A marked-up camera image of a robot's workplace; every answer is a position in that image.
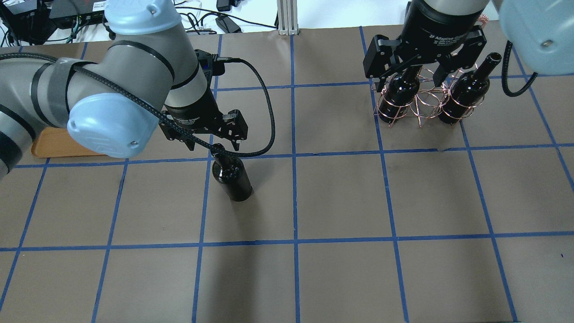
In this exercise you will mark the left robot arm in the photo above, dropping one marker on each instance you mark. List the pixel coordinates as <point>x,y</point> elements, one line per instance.
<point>150,71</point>

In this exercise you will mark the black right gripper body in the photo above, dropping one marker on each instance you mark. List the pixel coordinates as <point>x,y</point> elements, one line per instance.
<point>437,27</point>

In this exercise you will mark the black electronics box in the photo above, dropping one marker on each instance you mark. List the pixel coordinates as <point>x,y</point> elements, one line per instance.
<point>48,21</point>

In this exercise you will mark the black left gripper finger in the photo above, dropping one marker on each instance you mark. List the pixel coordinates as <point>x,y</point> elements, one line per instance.
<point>190,144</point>
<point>236,144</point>

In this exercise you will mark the black power adapter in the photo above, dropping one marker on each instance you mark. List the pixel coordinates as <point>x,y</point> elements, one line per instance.
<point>226,24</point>

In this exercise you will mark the copper wire bottle rack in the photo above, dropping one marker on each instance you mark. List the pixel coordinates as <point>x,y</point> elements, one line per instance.
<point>429,102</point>

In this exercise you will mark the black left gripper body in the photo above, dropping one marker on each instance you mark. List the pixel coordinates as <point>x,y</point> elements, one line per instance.
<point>190,116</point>

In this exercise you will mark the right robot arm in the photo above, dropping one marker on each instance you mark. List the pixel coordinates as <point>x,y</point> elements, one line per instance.
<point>450,33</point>

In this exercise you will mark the wooden tray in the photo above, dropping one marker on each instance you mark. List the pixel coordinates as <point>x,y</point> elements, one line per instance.
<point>56,143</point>

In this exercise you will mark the dark wine bottle in rack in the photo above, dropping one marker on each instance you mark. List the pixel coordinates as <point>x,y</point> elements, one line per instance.
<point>468,90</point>

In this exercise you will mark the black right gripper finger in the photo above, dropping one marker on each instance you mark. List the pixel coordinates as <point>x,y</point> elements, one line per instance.
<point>441,73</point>
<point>380,84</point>

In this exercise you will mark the dark glass wine bottle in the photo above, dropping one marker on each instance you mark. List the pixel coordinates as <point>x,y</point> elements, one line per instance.
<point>230,173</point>

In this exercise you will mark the aluminium frame post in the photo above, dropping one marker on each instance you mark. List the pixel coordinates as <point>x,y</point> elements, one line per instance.
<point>288,23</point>

